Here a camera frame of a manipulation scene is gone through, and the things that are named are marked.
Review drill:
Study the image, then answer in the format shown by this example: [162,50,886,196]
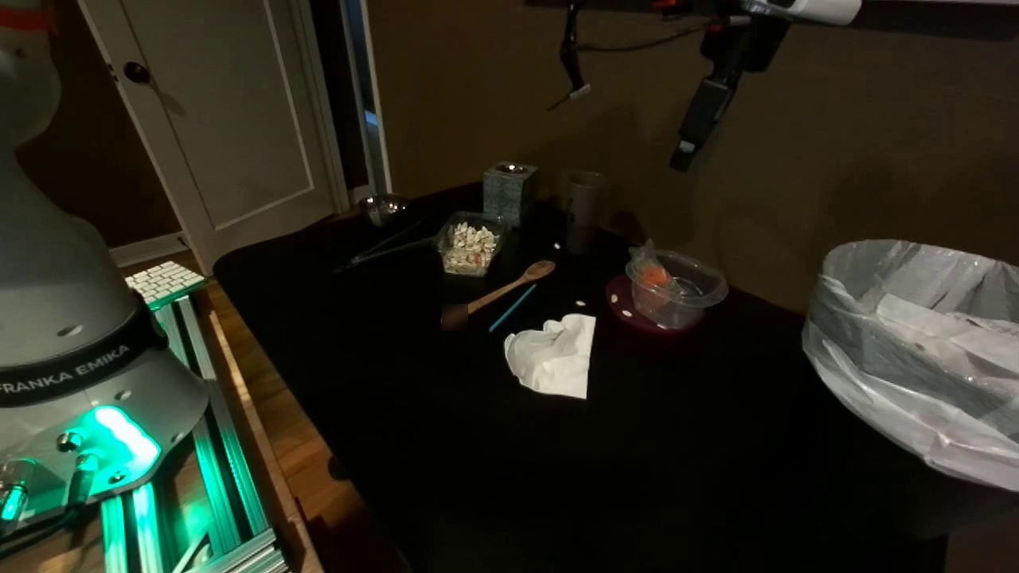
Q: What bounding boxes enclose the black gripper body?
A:
[689,14,793,127]

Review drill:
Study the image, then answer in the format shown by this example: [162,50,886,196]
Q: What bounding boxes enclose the clear plastic lunchbox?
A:
[623,244,733,330]

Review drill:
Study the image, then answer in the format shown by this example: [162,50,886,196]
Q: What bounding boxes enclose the dark glass cup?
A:
[559,170,611,257]

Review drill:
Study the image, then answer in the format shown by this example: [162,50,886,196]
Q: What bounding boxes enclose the grey tissue box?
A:
[484,158,540,232]

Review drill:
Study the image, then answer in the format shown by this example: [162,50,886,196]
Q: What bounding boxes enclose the blue straw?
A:
[486,279,540,334]

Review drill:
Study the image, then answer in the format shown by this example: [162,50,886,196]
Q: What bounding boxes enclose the clear container with popcorn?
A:
[435,209,505,279]

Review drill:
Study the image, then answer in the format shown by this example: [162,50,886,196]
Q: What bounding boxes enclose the wooden spoon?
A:
[439,257,557,327]

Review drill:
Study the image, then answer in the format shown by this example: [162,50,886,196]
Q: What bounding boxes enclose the white crumpled napkin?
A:
[499,312,598,403]

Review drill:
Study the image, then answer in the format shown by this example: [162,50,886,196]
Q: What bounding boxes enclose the black bin with white bag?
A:
[800,240,1019,497]

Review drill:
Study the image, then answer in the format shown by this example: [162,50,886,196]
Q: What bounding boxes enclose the metal tongs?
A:
[333,220,444,273]

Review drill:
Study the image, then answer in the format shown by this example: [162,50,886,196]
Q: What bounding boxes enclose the white panel door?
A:
[75,0,354,270]

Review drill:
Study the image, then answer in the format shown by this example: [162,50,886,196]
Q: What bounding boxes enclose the white grid panel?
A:
[124,257,206,312]

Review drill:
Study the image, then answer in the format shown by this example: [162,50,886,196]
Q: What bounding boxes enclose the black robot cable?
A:
[543,0,710,114]

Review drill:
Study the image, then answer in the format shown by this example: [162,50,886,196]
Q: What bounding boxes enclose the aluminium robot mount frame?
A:
[0,283,294,573]

